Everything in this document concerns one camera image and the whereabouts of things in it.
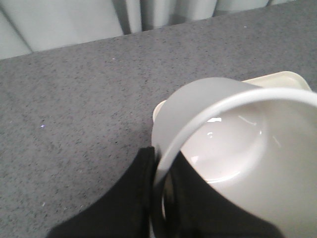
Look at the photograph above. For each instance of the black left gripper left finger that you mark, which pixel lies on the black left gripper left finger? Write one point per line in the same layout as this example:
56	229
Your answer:
123	212

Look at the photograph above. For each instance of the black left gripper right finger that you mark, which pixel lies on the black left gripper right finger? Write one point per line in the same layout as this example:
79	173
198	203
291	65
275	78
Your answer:
185	206

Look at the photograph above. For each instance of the white smiley mug black handle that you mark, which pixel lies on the white smiley mug black handle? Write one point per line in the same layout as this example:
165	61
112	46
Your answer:
260	155

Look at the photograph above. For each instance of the cream rectangular plastic tray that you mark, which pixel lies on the cream rectangular plastic tray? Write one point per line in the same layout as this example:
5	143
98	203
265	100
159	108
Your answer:
282	82

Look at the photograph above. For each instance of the pale grey pleated curtain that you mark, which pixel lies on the pale grey pleated curtain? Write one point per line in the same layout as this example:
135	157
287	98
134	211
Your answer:
28	26

